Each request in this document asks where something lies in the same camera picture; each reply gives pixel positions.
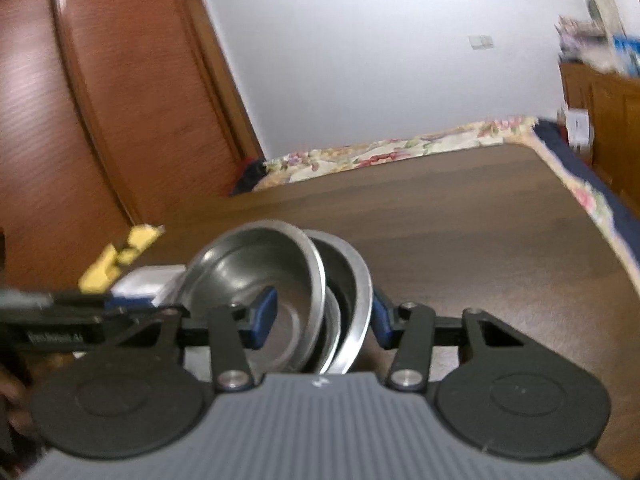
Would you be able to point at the blue box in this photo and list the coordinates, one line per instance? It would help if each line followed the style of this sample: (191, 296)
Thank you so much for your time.
(627, 55)

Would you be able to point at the white floral square plate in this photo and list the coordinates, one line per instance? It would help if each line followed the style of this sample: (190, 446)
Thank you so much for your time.
(145, 282)

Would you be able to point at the person's left hand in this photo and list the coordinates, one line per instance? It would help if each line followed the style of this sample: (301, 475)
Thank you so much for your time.
(12, 390)

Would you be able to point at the floral bed sheet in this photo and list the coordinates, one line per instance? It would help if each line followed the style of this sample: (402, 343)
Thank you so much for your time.
(350, 152)

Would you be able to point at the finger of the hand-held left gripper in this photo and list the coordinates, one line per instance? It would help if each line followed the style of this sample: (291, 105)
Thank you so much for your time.
(125, 302)

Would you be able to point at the large stainless steel bowl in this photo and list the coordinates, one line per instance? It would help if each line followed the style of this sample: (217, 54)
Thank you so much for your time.
(357, 285)

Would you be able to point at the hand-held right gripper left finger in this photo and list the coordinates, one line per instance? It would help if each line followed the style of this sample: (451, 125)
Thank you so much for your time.
(262, 317)

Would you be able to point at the pile of bags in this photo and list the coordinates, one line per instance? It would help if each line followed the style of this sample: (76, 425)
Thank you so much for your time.
(580, 37)

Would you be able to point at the wooden cabinet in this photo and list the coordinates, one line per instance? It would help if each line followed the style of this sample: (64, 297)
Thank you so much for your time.
(615, 110)

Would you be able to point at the white paper bag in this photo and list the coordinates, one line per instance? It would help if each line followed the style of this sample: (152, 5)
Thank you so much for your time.
(577, 127)

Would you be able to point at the yellow cloth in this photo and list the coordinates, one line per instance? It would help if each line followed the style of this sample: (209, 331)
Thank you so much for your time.
(100, 270)

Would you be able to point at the wooden louvered wardrobe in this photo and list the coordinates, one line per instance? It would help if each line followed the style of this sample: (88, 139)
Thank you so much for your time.
(100, 110)

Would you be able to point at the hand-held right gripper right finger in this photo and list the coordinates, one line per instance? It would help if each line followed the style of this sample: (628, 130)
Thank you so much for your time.
(382, 322)

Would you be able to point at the dark clothes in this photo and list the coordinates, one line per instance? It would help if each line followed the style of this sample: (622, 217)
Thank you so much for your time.
(247, 177)

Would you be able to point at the white wall switch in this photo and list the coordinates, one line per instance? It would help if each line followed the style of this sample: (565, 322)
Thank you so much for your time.
(481, 42)

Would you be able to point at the dark blue cloth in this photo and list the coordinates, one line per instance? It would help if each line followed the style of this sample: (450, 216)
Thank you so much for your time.
(590, 175)

